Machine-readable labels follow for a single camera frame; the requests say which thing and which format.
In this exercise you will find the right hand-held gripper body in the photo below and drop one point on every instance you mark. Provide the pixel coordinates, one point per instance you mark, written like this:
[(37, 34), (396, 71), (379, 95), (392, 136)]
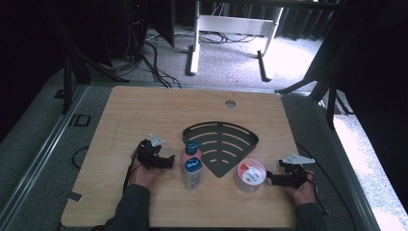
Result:
[(293, 174)]

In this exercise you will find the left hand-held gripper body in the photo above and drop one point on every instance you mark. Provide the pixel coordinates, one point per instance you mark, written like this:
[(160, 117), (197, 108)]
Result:
[(147, 154)]

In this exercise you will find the pink jar with white label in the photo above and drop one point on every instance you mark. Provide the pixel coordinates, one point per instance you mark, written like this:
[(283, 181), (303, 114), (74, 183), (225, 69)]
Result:
[(250, 176)]

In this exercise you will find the black slotted corner rack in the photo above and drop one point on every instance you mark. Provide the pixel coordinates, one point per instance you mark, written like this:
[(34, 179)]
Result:
[(224, 150)]

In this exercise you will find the person's right hand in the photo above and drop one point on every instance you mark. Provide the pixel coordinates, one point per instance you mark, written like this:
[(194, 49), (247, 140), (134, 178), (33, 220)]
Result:
[(304, 194)]

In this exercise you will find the person's left hand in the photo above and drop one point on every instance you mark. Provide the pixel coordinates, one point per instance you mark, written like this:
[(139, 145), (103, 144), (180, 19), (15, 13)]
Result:
[(142, 176)]

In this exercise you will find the pink bottle with blue cap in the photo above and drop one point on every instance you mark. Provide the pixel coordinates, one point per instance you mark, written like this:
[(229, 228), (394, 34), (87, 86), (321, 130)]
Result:
[(191, 148)]

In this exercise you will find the white bottle with blue cap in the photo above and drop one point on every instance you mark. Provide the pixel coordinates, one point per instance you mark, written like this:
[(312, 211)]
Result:
[(193, 178)]

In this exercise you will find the grey table grommet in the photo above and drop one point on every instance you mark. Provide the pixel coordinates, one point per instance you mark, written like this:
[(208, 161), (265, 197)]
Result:
[(230, 103)]

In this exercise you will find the black tape piece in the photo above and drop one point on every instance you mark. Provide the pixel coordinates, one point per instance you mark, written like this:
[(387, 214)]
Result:
[(73, 195)]

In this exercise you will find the black metal stand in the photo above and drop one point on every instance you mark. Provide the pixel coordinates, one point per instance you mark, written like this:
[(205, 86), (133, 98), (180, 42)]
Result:
[(330, 96), (67, 80)]

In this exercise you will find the black computer tower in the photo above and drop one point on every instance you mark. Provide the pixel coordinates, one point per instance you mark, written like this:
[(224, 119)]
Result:
[(125, 29)]

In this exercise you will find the dark curtain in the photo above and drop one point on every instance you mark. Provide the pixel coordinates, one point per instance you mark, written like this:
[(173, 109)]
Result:
[(304, 22)]

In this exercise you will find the aluminium frame rail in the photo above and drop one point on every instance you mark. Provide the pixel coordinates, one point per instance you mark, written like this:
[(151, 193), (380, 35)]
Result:
[(349, 166), (48, 141)]

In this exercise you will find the white desk frame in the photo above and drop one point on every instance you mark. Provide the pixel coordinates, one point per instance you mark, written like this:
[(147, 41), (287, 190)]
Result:
[(235, 25)]

